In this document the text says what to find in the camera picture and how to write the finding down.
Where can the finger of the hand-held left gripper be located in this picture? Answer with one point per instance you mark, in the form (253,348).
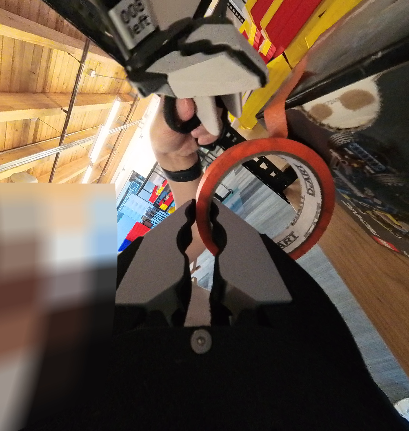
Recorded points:
(211,33)
(211,77)

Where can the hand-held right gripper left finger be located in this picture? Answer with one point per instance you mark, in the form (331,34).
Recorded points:
(150,269)

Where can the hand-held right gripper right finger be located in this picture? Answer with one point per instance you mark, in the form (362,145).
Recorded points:
(251,269)

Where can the orange tape roll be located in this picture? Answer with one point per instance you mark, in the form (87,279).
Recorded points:
(268,144)

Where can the grey black vehicle toy box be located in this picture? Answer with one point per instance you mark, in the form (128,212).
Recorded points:
(376,168)

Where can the wooden desk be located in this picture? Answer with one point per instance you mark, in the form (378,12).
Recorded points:
(376,296)

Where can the person's left hand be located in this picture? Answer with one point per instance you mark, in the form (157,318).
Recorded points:
(170,144)

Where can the stack of blue bins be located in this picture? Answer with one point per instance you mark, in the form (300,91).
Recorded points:
(123,245)

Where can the stack of red bins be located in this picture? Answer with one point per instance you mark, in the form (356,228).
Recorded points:
(138,232)

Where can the stack of yellow boxes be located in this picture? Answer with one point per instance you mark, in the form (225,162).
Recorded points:
(275,84)

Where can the red bin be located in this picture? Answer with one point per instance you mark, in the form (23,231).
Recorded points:
(285,20)

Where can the black metal rack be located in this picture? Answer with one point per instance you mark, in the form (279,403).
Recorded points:
(268,175)

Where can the black wristband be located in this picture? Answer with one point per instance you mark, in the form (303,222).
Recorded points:
(181,175)

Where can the ceiling light strip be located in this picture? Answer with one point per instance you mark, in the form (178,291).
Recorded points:
(103,134)

